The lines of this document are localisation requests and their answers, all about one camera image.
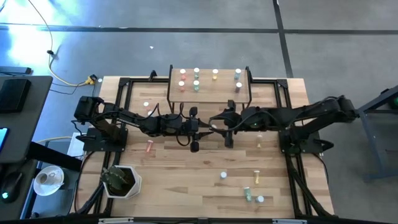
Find silver metal bracket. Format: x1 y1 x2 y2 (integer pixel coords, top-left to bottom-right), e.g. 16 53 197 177
272 218 307 224
98 217 134 224

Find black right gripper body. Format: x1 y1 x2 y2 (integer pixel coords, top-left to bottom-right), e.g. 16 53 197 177
222 100 243 149

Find black desk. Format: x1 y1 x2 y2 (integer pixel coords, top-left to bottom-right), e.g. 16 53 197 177
0 141 83 222

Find black computer mouse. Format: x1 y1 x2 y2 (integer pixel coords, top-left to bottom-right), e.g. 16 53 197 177
0 171 23 205

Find green cactus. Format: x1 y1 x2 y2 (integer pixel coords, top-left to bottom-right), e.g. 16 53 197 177
99 165 129 195

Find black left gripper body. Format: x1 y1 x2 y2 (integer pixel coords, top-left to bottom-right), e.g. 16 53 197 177
185 106 200 153

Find black flat bar device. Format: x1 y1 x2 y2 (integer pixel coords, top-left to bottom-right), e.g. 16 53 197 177
0 65 32 75

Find black aluminium rail frame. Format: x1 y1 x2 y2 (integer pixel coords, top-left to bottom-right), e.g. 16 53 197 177
105 76 308 218

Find dark grey desk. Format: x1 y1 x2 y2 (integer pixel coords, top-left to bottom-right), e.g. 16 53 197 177
0 75 53 164

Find smartphone lit screen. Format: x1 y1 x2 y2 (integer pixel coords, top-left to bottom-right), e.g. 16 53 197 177
0 126 10 154

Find white hexagonal plant pot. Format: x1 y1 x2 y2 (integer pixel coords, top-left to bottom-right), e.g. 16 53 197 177
102 164 143 200

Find white cup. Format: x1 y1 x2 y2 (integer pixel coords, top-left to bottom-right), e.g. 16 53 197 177
36 170 58 187

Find wooden shelf black metal legs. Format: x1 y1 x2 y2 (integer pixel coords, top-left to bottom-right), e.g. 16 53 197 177
167 64 253 115

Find black cable bundle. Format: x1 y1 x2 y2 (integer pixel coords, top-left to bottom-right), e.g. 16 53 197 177
285 154 333 218
74 182 108 215

